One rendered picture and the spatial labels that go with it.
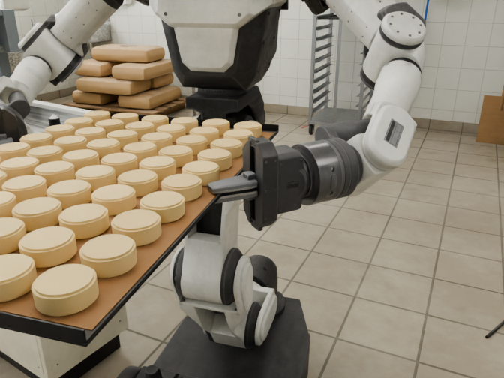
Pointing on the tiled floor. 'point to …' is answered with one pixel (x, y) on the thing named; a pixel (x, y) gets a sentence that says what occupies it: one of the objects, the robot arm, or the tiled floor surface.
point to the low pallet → (132, 108)
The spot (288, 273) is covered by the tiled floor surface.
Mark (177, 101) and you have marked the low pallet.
